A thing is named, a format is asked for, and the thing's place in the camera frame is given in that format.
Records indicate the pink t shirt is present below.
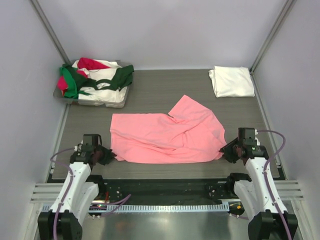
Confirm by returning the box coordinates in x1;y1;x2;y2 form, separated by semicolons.
110;95;226;164

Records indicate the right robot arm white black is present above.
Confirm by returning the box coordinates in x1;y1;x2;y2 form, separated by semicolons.
220;127;298;240

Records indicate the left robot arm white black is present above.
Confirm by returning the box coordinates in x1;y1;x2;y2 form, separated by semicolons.
37;133;116;240

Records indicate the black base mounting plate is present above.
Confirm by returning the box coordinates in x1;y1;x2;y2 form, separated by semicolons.
104;178;239;206

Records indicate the white t shirt in bin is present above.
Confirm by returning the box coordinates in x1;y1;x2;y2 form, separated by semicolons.
77;60;130;106

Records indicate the bright green t shirt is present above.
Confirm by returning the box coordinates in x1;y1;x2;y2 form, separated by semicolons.
60;67;79;99

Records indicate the folded white t shirt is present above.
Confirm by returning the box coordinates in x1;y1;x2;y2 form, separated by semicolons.
208;66;255;98

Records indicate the dark green t shirt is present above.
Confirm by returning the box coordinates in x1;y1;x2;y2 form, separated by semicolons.
70;65;134;92

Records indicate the clear plastic bin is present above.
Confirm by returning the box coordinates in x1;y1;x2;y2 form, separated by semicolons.
53;57;134;108

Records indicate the red t shirt in bin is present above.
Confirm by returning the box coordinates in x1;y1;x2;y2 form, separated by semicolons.
56;57;112;92

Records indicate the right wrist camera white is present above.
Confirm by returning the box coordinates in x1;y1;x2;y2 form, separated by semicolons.
254;129;261;146

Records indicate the slotted cable duct strip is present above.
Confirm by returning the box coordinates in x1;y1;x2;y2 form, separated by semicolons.
42;202;230;214

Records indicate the right aluminium frame post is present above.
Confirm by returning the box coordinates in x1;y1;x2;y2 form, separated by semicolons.
249;0;297;73

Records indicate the aluminium frame post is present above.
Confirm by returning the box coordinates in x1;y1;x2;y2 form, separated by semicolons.
29;0;71;64
249;0;297;73

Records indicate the left aluminium frame post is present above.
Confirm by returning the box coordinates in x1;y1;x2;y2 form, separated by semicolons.
29;0;71;64

